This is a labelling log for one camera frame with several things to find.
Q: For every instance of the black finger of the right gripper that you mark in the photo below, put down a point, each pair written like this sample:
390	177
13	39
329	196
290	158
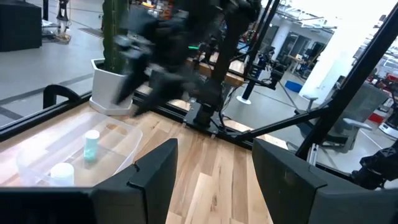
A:
155	96
130	81

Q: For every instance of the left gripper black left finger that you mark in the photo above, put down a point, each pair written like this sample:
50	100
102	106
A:
146	193

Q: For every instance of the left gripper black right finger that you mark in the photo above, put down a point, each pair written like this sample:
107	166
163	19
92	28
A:
289	193

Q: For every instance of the teal pill bottle white cap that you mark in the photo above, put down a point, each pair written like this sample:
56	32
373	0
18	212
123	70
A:
91	149

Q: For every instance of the wide white-capped pill bottle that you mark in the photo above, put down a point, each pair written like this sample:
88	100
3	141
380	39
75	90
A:
62	174

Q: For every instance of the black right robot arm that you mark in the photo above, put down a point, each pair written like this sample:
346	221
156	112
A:
228	46

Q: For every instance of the clear plastic bin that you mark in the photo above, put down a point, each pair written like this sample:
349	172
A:
46	140

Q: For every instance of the red bin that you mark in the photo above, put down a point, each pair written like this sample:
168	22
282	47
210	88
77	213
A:
377	118

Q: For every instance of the white hexagonal plant pot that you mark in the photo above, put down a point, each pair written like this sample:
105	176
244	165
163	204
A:
102	90

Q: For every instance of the green cactus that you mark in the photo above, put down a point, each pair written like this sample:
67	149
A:
113	37

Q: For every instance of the wooden workbench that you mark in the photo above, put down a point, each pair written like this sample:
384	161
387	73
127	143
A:
238	74

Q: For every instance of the white round stand base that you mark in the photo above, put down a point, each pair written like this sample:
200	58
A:
245	100

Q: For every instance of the black machine part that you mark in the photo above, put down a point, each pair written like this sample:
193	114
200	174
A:
376	169

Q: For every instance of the blue object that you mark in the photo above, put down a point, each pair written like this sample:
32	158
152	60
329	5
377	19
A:
293	86

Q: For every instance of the gray office chair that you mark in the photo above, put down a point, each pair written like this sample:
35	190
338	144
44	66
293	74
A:
367	99

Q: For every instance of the black cabinet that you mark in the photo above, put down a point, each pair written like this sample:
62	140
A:
18	25

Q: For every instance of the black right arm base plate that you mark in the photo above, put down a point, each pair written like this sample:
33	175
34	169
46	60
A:
194	116

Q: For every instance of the black aluminium rig frame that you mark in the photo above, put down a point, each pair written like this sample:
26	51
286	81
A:
351	84

